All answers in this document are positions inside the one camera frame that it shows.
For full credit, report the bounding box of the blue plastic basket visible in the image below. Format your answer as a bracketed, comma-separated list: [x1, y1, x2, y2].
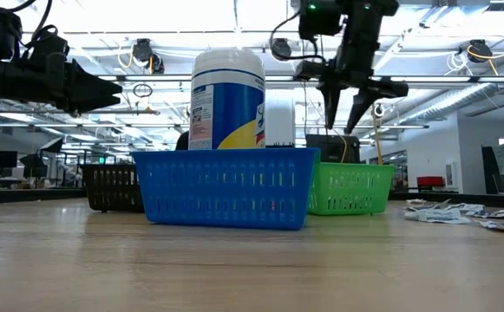
[130, 147, 322, 231]

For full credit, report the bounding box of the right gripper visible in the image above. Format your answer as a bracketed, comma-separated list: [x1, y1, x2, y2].
[317, 0, 409, 134]

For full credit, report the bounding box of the black equipment silhouette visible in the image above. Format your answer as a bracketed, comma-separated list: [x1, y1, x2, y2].
[19, 153, 49, 179]

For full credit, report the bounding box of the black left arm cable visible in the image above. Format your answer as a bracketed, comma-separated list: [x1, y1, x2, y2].
[6, 0, 60, 44]

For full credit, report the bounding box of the green plastic basket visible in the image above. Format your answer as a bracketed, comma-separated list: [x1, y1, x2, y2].
[306, 162, 396, 217]

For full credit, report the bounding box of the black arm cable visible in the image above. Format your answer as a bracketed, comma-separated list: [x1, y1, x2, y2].
[269, 9, 327, 62]
[6, 0, 60, 44]

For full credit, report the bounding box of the person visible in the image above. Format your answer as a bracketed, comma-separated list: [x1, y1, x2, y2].
[174, 131, 191, 152]

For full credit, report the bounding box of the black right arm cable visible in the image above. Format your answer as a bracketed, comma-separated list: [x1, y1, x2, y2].
[269, 9, 327, 62]

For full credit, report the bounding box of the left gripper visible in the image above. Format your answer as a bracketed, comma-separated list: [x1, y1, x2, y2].
[0, 52, 123, 114]

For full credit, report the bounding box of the small black monitor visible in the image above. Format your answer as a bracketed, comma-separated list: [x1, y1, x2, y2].
[0, 150, 18, 169]

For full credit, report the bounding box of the yellow hanging cable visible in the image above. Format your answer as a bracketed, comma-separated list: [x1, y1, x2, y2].
[370, 116, 384, 166]

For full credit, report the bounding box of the framed wall picture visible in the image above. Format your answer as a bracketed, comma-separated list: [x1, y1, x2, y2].
[444, 160, 457, 188]

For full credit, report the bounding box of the white disinfecting wipes canister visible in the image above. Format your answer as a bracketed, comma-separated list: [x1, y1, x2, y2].
[188, 48, 266, 151]

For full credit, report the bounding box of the dark room divider panel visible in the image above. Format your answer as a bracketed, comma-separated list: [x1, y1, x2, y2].
[481, 146, 502, 195]

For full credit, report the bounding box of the black plastic basket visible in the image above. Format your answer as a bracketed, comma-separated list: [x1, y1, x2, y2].
[81, 163, 146, 214]

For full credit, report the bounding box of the black display screen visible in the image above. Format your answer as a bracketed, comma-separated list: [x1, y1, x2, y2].
[305, 133, 361, 165]

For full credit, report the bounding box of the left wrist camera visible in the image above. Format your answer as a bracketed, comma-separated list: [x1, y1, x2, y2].
[19, 24, 71, 62]

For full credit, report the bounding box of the black ceiling cable reel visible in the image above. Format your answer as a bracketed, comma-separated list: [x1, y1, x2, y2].
[270, 37, 294, 62]
[467, 38, 494, 64]
[131, 37, 166, 75]

